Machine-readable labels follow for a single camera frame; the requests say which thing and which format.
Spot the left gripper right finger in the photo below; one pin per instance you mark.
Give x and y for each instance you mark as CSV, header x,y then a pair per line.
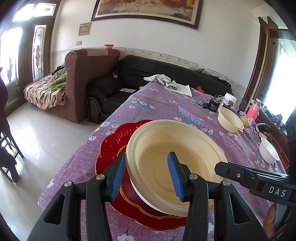
x,y
233,218

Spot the white deep foam bowl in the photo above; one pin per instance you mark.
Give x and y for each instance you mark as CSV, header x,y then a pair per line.
x,y
268,152

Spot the small wall plaque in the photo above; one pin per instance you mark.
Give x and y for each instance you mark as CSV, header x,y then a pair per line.
x,y
84,29

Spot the black phone stand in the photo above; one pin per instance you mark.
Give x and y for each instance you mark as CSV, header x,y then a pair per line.
x,y
242,106

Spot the large red glass plate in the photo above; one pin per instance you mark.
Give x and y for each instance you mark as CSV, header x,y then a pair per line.
x,y
110,148

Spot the black battery box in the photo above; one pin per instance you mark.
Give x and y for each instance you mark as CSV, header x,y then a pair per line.
x,y
214,103

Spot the black sofa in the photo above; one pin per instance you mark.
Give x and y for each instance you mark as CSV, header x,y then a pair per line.
x,y
105,93

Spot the small red glass plate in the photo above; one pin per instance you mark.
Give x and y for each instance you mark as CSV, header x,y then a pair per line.
x,y
131,197

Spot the wooden glass door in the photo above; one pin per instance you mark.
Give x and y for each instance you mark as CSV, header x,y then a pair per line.
x,y
26,32

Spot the brown armchair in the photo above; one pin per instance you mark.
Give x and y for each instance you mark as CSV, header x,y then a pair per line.
x,y
81,66

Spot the white paper notebook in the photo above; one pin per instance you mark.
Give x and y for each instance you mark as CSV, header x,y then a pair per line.
x,y
179,88

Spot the white crumpled cloth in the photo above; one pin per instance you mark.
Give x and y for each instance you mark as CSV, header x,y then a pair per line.
x,y
160,78

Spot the pink knitted thermos bottle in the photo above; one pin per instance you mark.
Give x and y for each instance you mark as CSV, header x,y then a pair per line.
x,y
253,110

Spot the framed horse painting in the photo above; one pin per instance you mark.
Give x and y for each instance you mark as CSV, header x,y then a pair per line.
x,y
182,12

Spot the person right hand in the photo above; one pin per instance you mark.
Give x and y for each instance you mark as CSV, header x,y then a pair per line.
x,y
268,225

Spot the white foam plate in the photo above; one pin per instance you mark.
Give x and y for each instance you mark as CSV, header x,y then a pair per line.
x,y
147,203

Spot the cream plastic bowl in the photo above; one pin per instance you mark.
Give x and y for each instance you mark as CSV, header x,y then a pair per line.
x,y
146,160

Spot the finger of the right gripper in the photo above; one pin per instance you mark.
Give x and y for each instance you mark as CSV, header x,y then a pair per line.
x,y
249,177

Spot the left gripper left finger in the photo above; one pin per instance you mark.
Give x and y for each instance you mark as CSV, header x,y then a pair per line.
x,y
61,220

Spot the patterned bed blanket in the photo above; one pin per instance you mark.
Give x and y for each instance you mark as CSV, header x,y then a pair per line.
x,y
47,92

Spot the bread in plastic bag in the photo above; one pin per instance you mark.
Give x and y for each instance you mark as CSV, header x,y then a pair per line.
x,y
247,122

